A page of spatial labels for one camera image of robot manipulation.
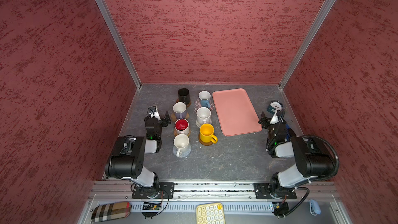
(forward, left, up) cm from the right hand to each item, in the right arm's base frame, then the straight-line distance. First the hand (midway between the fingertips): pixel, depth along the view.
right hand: (268, 115), depth 92 cm
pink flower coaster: (+16, +43, -8) cm, 46 cm away
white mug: (-14, +53, -7) cm, 55 cm away
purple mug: (+10, +55, -5) cm, 56 cm away
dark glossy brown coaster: (+17, +50, -9) cm, 53 cm away
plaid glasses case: (-44, +82, -6) cm, 93 cm away
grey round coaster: (-18, +51, -8) cm, 55 cm away
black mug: (+18, +52, 0) cm, 55 cm away
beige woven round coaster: (-1, +42, -9) cm, 43 cm away
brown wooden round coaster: (-13, +38, -9) cm, 42 cm away
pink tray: (+9, +17, -9) cm, 21 cm away
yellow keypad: (-46, +38, -7) cm, 60 cm away
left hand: (+3, +66, -1) cm, 66 cm away
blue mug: (+19, +38, -3) cm, 43 cm away
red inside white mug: (-2, +53, -6) cm, 54 cm away
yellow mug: (-8, +38, -5) cm, 39 cm away
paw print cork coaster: (+6, +60, -8) cm, 60 cm away
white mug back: (+5, +39, -5) cm, 40 cm away
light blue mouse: (-46, -9, -6) cm, 47 cm away
